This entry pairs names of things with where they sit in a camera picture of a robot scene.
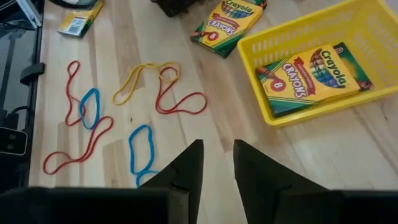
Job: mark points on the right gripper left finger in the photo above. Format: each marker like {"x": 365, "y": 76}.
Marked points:
{"x": 189, "y": 174}

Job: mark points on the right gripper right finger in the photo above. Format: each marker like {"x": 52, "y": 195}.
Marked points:
{"x": 261, "y": 186}

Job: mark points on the yellow rubber band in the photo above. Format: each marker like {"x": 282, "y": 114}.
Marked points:
{"x": 114, "y": 100}

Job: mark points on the Crayola crayon box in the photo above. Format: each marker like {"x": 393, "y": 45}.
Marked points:
{"x": 311, "y": 74}
{"x": 230, "y": 28}
{"x": 77, "y": 25}

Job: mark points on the yellow plastic basket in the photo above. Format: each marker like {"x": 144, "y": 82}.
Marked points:
{"x": 311, "y": 115}

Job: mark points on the long red rubber band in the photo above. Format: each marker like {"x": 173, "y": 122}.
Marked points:
{"x": 44, "y": 165}

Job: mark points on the white upright bar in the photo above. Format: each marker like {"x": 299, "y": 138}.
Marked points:
{"x": 31, "y": 14}

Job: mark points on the silver table-level camera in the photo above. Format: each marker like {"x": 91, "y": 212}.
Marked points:
{"x": 12, "y": 141}

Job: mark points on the black frame bracket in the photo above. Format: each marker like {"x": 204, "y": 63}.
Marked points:
{"x": 32, "y": 71}

